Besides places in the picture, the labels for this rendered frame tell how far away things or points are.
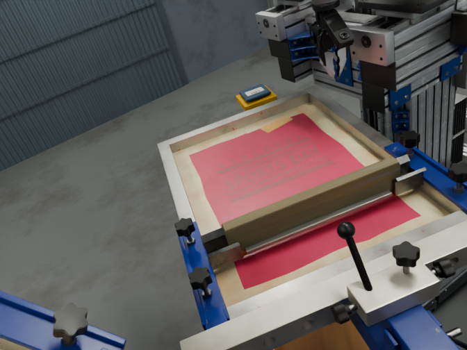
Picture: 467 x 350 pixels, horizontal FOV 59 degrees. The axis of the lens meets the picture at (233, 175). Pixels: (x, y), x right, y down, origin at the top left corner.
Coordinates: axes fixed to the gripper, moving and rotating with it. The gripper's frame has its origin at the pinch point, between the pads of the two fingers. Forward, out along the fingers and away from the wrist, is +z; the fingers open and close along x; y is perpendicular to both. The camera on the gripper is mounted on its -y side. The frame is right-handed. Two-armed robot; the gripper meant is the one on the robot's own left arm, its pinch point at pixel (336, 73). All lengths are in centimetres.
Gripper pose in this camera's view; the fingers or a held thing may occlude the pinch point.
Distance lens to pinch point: 125.7
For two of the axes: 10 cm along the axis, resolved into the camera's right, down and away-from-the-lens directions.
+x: -9.3, 3.6, -1.0
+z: 2.4, 7.8, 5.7
